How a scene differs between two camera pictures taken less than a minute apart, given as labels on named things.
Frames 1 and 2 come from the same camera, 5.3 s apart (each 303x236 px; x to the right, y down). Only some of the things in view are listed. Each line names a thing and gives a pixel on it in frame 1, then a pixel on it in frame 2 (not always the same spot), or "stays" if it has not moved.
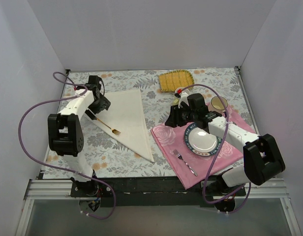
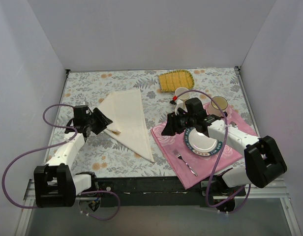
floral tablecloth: [110, 156] stays
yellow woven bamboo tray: [169, 81] stays
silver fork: [179, 155] stays
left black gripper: [96, 108] → [96, 121]
